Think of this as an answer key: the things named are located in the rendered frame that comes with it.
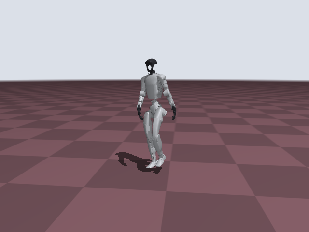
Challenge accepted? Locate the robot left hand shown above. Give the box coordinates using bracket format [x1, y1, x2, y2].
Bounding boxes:
[172, 106, 176, 120]

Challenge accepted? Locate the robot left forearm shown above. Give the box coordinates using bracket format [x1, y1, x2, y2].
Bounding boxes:
[167, 90, 176, 108]

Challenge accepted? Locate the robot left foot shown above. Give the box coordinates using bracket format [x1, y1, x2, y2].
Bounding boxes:
[156, 154, 166, 167]

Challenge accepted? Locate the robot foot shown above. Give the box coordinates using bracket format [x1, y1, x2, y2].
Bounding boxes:
[156, 154, 166, 167]
[146, 160, 158, 168]

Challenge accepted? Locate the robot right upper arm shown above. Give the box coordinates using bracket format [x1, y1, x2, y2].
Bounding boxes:
[140, 76, 146, 97]

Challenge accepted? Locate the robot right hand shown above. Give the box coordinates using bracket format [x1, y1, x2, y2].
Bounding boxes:
[137, 105, 143, 120]

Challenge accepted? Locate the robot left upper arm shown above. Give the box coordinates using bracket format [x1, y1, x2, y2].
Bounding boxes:
[157, 75, 169, 97]

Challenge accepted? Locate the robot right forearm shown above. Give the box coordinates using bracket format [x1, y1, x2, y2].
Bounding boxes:
[137, 95, 144, 107]

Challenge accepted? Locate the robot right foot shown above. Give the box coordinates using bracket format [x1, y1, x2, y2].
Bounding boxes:
[146, 160, 158, 168]

